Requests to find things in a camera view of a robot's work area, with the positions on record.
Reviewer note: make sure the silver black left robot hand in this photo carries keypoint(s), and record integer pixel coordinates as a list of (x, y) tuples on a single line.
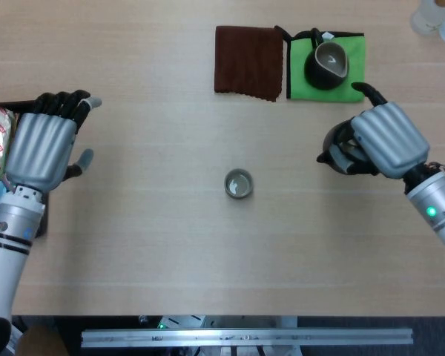
[(41, 148)]

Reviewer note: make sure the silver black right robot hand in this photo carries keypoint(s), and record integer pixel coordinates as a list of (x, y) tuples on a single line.
[(389, 137)]

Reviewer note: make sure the small grey tea cup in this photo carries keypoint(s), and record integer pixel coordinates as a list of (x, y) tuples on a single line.
[(239, 185)]

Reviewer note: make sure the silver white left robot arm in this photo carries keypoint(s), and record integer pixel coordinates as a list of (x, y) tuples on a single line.
[(7, 241)]

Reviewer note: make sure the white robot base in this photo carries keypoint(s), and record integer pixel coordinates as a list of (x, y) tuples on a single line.
[(181, 322)]

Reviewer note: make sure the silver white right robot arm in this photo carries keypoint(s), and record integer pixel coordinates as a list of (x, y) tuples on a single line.
[(437, 215)]

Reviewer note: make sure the black plastic tray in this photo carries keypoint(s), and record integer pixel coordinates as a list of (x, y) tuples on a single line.
[(41, 222)]

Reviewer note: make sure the green cloth with black trim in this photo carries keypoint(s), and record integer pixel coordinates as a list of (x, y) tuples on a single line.
[(356, 66)]

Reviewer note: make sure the black ceramic pitcher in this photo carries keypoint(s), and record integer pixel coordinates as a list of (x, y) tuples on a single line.
[(317, 76)]

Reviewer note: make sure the brown cloth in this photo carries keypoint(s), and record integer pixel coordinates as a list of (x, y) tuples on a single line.
[(248, 63)]

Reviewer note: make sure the white paper sheet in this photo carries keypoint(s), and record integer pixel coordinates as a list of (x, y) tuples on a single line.
[(16, 339)]

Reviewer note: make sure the aluminium rail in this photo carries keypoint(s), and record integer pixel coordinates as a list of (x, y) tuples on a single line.
[(244, 337)]

